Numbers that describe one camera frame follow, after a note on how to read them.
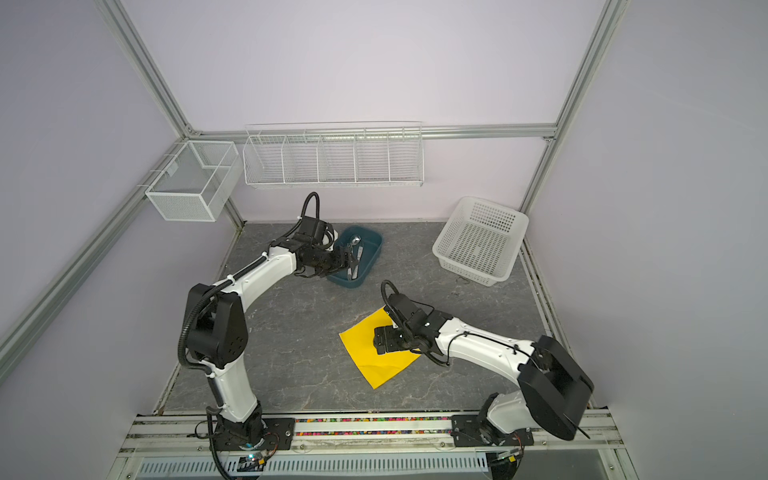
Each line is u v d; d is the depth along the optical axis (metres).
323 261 0.80
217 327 0.49
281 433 0.74
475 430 0.74
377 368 0.85
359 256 1.08
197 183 0.97
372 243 1.12
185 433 0.76
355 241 1.12
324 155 0.96
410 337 0.62
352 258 0.86
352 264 0.86
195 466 0.71
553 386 0.42
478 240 0.99
